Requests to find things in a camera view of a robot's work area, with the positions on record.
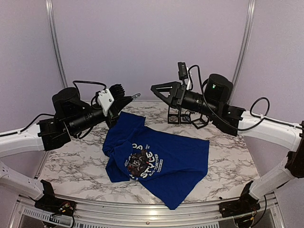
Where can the black wire frame cube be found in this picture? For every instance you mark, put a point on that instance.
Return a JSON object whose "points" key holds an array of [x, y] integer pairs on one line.
{"points": [[173, 112]]}

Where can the aluminium corner post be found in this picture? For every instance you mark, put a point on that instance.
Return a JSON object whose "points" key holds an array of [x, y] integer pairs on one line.
{"points": [[55, 43], [245, 40]]}

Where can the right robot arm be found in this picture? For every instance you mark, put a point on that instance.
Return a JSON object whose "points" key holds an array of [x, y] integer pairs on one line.
{"points": [[232, 120]]}

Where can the aluminium front rail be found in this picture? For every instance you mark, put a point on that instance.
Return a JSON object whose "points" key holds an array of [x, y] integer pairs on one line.
{"points": [[102, 214]]}

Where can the blue printed t-shirt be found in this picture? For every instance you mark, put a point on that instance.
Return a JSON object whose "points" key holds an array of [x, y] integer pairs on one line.
{"points": [[169, 166]]}

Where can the left aluminium corner post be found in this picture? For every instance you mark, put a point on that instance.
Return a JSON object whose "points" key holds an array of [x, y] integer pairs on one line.
{"points": [[55, 43]]}

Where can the pink round brooch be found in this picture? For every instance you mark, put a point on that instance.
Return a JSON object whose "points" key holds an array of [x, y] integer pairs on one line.
{"points": [[173, 119]]}

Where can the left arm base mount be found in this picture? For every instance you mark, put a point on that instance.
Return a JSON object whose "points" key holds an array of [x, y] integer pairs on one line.
{"points": [[49, 202]]}

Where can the right aluminium corner post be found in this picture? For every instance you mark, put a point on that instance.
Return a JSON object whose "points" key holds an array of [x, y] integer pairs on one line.
{"points": [[245, 40]]}

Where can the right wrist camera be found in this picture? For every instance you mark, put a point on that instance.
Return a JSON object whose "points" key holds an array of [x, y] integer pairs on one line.
{"points": [[182, 71]]}

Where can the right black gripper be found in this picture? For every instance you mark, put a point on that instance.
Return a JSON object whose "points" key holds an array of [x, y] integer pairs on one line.
{"points": [[178, 99]]}

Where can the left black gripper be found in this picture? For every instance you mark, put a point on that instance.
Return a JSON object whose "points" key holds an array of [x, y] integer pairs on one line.
{"points": [[114, 111]]}

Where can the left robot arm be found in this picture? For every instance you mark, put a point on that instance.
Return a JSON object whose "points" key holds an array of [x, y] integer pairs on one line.
{"points": [[73, 118]]}

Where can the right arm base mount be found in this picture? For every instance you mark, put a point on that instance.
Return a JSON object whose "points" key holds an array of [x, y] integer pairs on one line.
{"points": [[245, 204]]}

